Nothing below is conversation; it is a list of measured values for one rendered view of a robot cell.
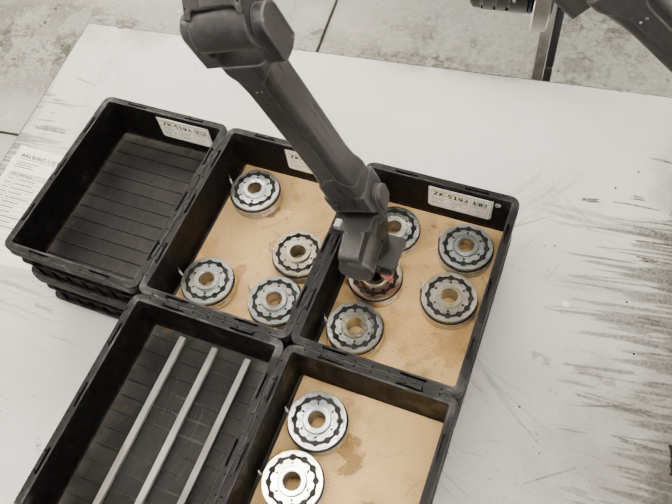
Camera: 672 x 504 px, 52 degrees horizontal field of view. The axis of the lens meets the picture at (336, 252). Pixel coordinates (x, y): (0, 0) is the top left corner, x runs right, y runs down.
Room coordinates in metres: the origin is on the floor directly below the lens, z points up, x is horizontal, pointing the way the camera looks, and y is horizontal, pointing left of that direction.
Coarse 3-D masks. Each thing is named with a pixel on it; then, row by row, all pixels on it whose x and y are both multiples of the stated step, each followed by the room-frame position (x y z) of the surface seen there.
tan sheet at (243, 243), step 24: (288, 192) 0.85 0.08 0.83; (312, 192) 0.84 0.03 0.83; (240, 216) 0.81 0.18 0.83; (288, 216) 0.79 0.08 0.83; (312, 216) 0.78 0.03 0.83; (216, 240) 0.77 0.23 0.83; (240, 240) 0.76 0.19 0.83; (264, 240) 0.75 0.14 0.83; (240, 264) 0.70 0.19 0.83; (264, 264) 0.69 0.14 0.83; (240, 288) 0.65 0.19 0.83; (240, 312) 0.60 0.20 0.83
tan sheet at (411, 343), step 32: (448, 224) 0.71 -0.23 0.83; (416, 256) 0.65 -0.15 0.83; (416, 288) 0.58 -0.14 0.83; (480, 288) 0.56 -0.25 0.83; (384, 320) 0.53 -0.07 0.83; (416, 320) 0.52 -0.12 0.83; (384, 352) 0.47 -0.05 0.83; (416, 352) 0.45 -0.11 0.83; (448, 352) 0.44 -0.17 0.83; (448, 384) 0.39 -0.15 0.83
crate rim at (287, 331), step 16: (240, 128) 0.96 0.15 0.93; (224, 144) 0.93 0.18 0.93; (288, 144) 0.90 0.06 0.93; (208, 176) 0.85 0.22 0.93; (192, 192) 0.82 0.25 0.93; (176, 224) 0.75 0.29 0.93; (160, 256) 0.70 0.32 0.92; (320, 256) 0.63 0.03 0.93; (144, 288) 0.63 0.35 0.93; (304, 288) 0.57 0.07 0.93; (176, 304) 0.58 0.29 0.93; (192, 304) 0.58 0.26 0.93; (224, 320) 0.54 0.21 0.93; (288, 320) 0.51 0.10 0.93; (272, 336) 0.49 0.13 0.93; (288, 336) 0.49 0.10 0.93
